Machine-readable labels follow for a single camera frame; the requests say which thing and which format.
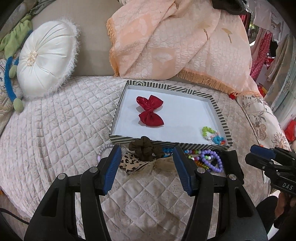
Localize multicolour bead bracelet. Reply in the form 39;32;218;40
184;149;202;163

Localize leopard print bow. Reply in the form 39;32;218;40
119;152;176;175

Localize brown scrunchie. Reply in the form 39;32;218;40
128;136;165;162

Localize colourful flower bead bracelet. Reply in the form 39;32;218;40
201;126;228;146

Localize red velvet bow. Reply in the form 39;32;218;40
136;95;164;127

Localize person right hand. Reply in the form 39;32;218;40
275;192;295;218

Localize beige floral bedspread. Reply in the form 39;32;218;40
236;95;290;151

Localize striped white shallow box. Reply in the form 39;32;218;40
109;80;233;150

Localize quilted pink bed cover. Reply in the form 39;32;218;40
0;75;271;241

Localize hanging pink clothes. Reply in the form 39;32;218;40
239;0;296;82

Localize grey upholstered headboard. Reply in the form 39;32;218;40
32;0;121;76

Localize peach fringed blanket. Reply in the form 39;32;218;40
106;1;259;95

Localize blue plush headband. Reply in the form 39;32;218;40
4;56;16;102

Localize white round satin cushion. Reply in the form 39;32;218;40
16;19;80;99

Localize green plush toy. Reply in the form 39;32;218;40
0;14;33;114

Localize orange crystal bead bracelet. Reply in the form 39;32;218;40
194;159;210;171

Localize blue bead bracelet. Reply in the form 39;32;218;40
162;146;175;158

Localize purple bead bracelet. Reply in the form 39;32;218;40
200;149;224;174

